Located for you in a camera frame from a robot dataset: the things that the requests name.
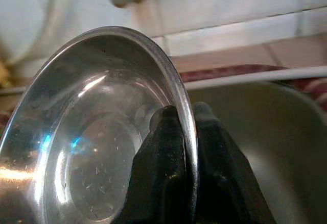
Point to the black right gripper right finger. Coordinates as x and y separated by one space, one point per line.
224 183

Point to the steel plate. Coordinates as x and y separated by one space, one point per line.
76 132

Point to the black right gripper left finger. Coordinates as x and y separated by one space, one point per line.
158 178

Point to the steel sink basin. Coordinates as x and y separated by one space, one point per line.
281 145

